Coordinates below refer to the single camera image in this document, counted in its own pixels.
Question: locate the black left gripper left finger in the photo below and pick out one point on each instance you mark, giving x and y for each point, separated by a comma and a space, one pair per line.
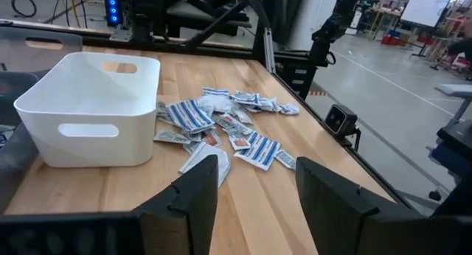
184, 211

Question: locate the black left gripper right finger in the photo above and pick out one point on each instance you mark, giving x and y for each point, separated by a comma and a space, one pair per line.
332, 211

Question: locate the white plastic bin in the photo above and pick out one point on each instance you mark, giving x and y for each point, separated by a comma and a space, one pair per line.
92, 96

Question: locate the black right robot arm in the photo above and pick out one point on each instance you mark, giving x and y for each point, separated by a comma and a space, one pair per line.
142, 12

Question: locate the silver foil packet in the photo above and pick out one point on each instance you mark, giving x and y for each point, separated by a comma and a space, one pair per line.
285, 159

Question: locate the red printed white packet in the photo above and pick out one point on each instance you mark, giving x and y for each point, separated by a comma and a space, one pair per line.
237, 140
213, 139

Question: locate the blue striped white packet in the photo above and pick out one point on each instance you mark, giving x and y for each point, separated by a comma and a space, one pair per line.
258, 150
215, 91

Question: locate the large blue striped packet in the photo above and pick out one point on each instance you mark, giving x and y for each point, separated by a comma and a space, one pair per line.
190, 115

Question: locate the black rolling chair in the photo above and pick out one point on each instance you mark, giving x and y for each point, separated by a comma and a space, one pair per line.
457, 137

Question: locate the grey bench seat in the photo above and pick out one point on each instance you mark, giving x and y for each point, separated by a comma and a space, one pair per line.
457, 90

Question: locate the smoky translucent plastic bin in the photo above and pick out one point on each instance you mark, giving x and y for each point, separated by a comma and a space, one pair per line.
14, 163
14, 56

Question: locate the red storage box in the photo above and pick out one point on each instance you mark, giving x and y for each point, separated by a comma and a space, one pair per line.
391, 39

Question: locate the person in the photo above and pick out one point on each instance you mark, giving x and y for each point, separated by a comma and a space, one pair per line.
461, 48

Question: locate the black box blue lights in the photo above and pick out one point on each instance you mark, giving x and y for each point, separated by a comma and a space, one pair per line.
112, 8

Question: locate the white display screen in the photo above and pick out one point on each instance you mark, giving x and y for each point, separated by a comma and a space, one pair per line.
426, 4

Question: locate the small black stereo camera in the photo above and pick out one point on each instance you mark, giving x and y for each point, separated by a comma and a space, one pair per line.
339, 118

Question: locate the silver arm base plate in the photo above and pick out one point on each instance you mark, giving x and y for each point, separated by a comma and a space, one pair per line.
119, 33

